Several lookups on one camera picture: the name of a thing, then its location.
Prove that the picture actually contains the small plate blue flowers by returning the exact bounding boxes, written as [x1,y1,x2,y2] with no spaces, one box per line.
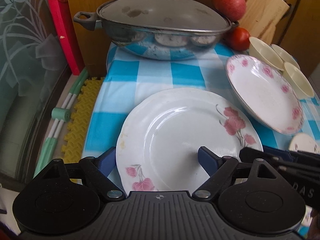
[289,133,320,154]

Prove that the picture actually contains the white plate pink flowers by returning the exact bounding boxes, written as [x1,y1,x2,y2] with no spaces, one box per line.
[116,88,263,193]

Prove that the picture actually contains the deep plate pink flower rim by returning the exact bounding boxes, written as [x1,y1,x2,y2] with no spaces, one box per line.
[226,54,304,135]

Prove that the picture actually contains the cream bowl front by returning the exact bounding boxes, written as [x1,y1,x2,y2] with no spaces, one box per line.
[283,62,315,100]

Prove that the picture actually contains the cream bowl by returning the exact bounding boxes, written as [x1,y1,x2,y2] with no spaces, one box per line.
[271,44,300,69]
[283,62,315,100]
[248,36,284,72]

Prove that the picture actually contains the yellow foam mat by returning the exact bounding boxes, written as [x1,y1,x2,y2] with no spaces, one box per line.
[61,76,104,163]

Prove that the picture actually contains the blue white checkered tablecloth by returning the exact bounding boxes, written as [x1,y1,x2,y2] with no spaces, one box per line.
[82,41,320,233]

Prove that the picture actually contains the frosted glass door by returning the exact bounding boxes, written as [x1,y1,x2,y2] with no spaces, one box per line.
[1,0,67,179]

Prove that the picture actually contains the red tomato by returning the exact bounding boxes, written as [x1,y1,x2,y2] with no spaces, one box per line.
[224,27,250,51]

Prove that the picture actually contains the wooden cabinet doors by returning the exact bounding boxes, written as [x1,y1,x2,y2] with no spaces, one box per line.
[64,0,320,78]

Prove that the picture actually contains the steel pan with lid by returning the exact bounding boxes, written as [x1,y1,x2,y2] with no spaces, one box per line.
[73,0,239,61]

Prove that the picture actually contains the black scissors in block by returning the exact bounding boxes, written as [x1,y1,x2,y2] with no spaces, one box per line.
[283,4,294,18]

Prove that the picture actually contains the wooden knife block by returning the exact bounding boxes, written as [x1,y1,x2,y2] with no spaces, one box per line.
[239,0,289,45]

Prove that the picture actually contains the red apple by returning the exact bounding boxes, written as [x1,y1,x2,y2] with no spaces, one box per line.
[212,0,246,22]

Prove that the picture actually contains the red cutting board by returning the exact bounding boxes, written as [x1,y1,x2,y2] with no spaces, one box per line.
[48,0,85,75]

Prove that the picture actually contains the green white mop handle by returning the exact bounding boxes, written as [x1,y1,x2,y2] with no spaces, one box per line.
[34,68,88,177]

